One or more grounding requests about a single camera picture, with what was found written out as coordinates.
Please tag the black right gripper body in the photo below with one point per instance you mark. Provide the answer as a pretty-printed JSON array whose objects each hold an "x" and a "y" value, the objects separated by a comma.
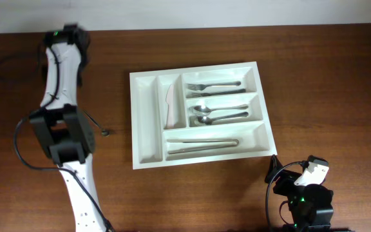
[{"x": 285, "y": 187}]

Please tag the steel tongs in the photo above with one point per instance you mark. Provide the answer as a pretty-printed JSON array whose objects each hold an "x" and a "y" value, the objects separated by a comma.
[{"x": 202, "y": 144}]

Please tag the steel spoon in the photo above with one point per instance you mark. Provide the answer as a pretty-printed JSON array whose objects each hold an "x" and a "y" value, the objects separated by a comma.
[
  {"x": 204, "y": 120},
  {"x": 203, "y": 110}
]

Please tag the steel fork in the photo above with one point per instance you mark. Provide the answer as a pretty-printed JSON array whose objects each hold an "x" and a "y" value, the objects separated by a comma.
[
  {"x": 201, "y": 87},
  {"x": 204, "y": 94}
]

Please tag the small steel teaspoon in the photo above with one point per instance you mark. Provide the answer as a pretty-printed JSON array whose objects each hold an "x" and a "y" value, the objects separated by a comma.
[{"x": 104, "y": 132}]

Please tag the white plastic knife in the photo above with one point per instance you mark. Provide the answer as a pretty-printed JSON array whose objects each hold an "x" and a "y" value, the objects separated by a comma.
[{"x": 170, "y": 111}]

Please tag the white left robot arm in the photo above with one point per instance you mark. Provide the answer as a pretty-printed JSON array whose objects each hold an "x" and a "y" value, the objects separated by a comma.
[{"x": 62, "y": 128}]

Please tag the white cutlery tray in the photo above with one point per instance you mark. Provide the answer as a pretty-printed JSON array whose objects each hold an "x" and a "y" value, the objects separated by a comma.
[{"x": 149, "y": 115}]

